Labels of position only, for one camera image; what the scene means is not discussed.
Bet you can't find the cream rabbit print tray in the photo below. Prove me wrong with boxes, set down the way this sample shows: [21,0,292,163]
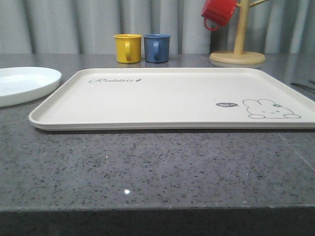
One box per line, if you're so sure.
[29,68,315,131]

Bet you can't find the white round plate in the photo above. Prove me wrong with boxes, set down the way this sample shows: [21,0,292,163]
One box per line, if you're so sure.
[0,67,62,107]

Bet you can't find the red enamel mug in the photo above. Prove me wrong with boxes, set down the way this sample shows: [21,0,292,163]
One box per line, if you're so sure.
[201,0,238,31]

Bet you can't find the silver metal fork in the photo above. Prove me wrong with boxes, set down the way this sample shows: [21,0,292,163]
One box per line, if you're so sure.
[290,83,315,92]

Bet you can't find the yellow enamel mug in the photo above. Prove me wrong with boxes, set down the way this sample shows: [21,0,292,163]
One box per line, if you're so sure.
[114,34,142,63]

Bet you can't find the wooden mug tree stand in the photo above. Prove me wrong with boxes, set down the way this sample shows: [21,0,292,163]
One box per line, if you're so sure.
[209,0,266,64]

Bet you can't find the blue enamel mug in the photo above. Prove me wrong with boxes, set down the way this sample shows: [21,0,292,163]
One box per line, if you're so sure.
[143,34,171,63]

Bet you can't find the grey pleated curtain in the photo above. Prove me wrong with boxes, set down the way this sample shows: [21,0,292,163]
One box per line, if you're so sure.
[0,0,315,54]

